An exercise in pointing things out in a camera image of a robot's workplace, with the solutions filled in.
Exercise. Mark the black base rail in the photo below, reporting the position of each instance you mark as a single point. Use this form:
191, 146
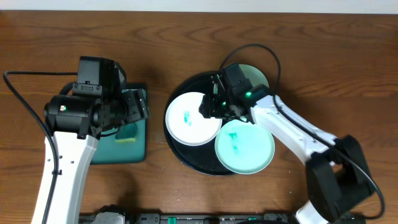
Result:
116, 214

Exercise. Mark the green plate near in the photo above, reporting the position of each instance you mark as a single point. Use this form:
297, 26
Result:
244, 148

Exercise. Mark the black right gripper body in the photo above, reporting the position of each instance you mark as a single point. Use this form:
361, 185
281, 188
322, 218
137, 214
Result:
211, 106

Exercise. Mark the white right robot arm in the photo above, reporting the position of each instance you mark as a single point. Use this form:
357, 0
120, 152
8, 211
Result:
338, 176

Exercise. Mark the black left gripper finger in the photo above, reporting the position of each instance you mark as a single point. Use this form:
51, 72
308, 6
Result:
142, 104
133, 106

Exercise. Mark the round black tray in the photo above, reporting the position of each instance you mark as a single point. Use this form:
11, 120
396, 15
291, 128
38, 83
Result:
200, 158

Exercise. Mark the green yellow sponge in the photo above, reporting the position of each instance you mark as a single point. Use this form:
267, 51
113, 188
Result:
127, 133

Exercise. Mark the teal rectangular water tray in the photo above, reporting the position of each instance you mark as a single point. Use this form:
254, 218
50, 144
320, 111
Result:
125, 142

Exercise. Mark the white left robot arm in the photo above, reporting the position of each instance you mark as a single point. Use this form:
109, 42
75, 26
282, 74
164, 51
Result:
87, 130

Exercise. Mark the green plate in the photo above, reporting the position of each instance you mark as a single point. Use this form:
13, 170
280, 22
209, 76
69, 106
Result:
254, 74
244, 148

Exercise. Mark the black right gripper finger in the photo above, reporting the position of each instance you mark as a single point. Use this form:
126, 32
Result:
215, 80
222, 84

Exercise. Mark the white plate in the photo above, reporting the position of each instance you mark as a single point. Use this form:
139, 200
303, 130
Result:
186, 124

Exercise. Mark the green plate far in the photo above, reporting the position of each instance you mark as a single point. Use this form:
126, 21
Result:
254, 74

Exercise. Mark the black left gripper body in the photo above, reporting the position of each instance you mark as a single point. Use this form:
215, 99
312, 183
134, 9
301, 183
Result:
137, 104

